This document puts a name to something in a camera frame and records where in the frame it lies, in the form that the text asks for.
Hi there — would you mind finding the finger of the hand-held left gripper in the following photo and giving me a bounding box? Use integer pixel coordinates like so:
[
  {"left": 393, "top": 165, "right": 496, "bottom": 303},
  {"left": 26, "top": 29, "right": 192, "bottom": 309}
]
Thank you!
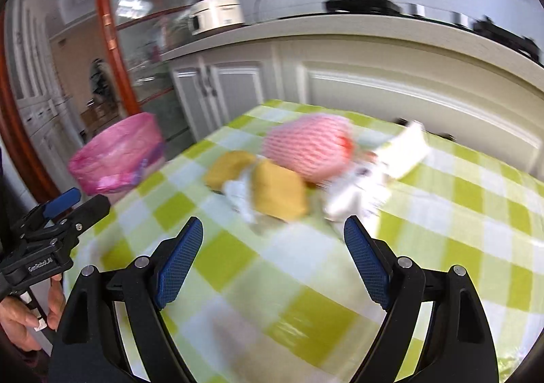
[
  {"left": 32, "top": 195, "right": 112, "bottom": 241},
  {"left": 18, "top": 188, "right": 82, "bottom": 236}
]

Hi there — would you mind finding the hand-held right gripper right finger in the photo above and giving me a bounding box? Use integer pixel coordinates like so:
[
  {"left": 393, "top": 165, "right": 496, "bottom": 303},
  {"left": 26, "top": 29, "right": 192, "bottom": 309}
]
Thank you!
[{"left": 343, "top": 215, "right": 499, "bottom": 383}]

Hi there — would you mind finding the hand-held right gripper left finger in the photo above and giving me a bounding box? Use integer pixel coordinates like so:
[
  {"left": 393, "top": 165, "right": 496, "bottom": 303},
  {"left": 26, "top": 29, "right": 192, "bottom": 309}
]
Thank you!
[{"left": 51, "top": 216, "right": 205, "bottom": 383}]

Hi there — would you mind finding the bin with pink liner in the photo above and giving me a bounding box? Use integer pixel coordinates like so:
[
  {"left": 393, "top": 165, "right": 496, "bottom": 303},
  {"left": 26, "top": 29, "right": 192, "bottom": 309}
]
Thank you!
[{"left": 68, "top": 112, "right": 166, "bottom": 196}]

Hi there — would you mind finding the yellow sponge piece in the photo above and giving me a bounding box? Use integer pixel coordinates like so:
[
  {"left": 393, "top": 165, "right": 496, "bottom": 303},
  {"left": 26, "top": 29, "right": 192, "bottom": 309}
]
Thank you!
[
  {"left": 204, "top": 150, "right": 258, "bottom": 191},
  {"left": 253, "top": 162, "right": 309, "bottom": 223}
]

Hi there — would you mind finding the white carton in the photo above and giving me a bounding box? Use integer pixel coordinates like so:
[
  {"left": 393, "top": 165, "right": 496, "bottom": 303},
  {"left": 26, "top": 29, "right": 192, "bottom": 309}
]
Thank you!
[{"left": 374, "top": 120, "right": 428, "bottom": 180}]

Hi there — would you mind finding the large pink foam net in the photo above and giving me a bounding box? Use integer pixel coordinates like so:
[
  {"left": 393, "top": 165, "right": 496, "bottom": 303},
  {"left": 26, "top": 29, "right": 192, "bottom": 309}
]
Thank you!
[{"left": 261, "top": 113, "right": 355, "bottom": 185}]

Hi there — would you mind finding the person's left hand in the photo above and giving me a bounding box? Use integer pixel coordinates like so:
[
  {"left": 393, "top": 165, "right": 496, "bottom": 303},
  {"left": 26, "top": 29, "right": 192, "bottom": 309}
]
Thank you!
[{"left": 0, "top": 273, "right": 67, "bottom": 352}]

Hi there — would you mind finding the green white checked tablecloth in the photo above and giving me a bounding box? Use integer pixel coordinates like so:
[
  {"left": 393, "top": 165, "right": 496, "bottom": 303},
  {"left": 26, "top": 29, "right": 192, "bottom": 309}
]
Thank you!
[{"left": 64, "top": 99, "right": 544, "bottom": 383}]

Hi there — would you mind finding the white tall cupboard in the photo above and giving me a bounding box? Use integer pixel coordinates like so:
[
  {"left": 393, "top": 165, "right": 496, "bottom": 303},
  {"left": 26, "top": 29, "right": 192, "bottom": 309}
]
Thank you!
[{"left": 7, "top": 0, "right": 83, "bottom": 150}]

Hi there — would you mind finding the white kitchen base cabinet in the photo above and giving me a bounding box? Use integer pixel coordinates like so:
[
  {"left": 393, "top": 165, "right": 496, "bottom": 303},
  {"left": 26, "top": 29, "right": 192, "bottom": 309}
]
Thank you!
[{"left": 161, "top": 37, "right": 544, "bottom": 175}]

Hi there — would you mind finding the wooden glass sliding door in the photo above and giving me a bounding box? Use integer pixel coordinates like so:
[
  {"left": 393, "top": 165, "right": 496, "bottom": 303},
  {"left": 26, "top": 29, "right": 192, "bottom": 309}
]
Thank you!
[{"left": 93, "top": 0, "right": 234, "bottom": 141}]

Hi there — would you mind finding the white rice cooker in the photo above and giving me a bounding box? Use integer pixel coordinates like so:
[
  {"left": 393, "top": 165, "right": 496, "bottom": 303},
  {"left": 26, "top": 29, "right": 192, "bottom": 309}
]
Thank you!
[{"left": 187, "top": 0, "right": 246, "bottom": 36}]

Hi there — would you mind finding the black gas stove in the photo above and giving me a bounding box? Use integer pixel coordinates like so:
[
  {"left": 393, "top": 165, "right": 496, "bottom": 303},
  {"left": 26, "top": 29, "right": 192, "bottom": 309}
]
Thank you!
[{"left": 325, "top": 0, "right": 542, "bottom": 67}]

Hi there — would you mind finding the black cord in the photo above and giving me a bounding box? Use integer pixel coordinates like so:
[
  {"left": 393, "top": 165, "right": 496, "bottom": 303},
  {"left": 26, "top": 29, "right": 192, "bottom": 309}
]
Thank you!
[{"left": 393, "top": 117, "right": 456, "bottom": 141}]

